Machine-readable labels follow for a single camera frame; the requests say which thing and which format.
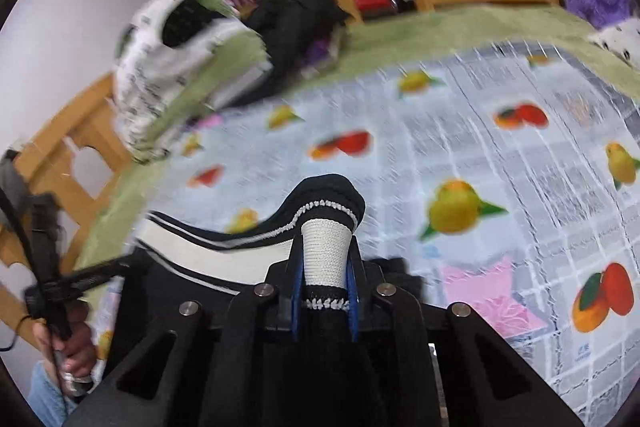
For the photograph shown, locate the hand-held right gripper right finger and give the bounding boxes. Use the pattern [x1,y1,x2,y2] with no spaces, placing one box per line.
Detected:
[347,242,586,427]

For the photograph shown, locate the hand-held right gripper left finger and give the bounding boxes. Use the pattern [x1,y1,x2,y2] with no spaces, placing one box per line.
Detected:
[65,247,303,427]

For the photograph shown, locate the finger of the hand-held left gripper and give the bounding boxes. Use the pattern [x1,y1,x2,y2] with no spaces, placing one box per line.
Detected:
[75,257,148,295]

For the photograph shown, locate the black pants with white stripe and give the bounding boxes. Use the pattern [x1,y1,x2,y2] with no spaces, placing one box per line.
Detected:
[135,174,431,427]

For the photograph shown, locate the person's left hand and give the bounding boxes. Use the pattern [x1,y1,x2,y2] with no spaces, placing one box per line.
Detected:
[32,307,96,388]

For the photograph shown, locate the person's blue jeans leg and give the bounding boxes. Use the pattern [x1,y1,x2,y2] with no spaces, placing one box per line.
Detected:
[27,359,76,427]

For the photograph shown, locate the fruit print cloth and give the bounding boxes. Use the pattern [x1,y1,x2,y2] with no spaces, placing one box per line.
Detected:
[95,39,640,413]

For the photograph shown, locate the folded white floral quilt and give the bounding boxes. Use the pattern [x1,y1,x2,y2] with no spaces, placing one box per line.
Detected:
[112,0,273,165]

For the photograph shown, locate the purple cloth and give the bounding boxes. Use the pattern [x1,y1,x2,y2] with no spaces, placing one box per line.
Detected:
[305,39,341,65]

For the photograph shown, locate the green blanket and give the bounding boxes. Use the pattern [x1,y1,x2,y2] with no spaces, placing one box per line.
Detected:
[75,4,640,273]

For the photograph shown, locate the black jacket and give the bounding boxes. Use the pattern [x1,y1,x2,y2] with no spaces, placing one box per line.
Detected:
[245,0,351,78]

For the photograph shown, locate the white floral pillow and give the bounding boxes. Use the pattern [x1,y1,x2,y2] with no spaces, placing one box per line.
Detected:
[587,17,640,68]

